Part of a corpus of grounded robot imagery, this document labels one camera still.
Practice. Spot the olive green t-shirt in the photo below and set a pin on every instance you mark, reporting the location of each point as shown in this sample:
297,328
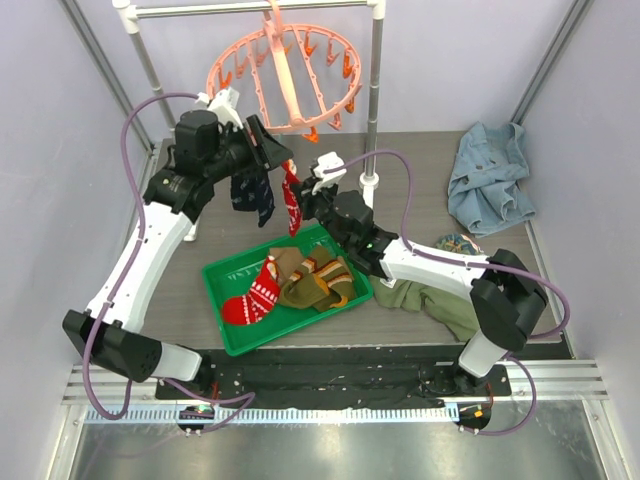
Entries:
453,312

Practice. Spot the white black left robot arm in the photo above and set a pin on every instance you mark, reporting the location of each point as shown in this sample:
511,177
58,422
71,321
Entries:
208,149

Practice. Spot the pink round clip hanger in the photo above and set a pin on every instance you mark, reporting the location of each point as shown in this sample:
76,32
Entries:
250,53

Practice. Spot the green plastic tray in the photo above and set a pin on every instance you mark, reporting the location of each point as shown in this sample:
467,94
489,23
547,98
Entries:
233,276

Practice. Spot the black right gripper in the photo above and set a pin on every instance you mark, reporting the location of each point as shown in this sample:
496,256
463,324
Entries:
307,189

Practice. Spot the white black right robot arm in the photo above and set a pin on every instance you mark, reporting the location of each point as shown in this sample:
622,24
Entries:
506,298

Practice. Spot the white metal clothes rack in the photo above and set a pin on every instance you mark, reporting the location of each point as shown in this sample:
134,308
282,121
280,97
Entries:
131,15

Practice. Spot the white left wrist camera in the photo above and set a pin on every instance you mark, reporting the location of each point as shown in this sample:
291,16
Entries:
223,104

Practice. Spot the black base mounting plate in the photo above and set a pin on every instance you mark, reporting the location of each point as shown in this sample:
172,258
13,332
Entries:
336,378

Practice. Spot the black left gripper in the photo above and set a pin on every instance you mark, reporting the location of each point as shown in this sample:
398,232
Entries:
266,151

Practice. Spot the light blue denim shirt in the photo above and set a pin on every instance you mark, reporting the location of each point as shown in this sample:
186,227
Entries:
483,192

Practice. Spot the navy blue sock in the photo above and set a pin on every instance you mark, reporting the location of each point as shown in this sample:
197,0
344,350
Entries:
243,190
264,198

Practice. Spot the red christmas sock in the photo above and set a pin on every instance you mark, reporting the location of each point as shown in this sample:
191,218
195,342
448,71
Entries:
251,308
290,181

